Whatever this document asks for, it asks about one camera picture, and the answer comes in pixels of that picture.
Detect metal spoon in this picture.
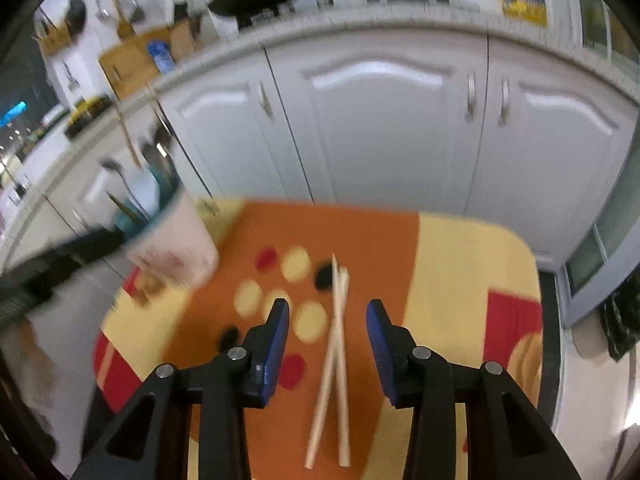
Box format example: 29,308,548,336
139,139,164,176
101,158,151,219

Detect white cup teal inside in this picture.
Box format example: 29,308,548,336
117,187,221,292

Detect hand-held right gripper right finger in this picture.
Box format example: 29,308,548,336
366,299,582,480

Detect metal cabinet handle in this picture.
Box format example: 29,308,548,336
464,72,479,124
497,77,512,128
257,81,275,121

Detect black plastic bag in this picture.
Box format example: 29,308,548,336
599,285,640,362

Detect hanging black pan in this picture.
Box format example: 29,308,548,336
64,0,90,39

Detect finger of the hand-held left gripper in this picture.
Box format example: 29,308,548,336
52,229,129,269

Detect wooden cutting board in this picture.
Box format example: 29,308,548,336
98,27,176,102

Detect wooden knife block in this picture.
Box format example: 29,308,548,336
170,2,204,59

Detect blue packet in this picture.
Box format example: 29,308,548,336
146,40,176,75

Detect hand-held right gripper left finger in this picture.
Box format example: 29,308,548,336
75,298,291,480

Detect orange yellow printed tablecloth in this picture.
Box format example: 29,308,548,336
92,199,545,480

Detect wooden utensil holder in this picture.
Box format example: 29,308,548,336
34,15,69,57

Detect black yellow dish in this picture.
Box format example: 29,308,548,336
64,95,114,139

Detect white cabinet door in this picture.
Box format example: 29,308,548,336
263,35,490,219
159,47,314,207
462,37,639,262
42,105,212,242

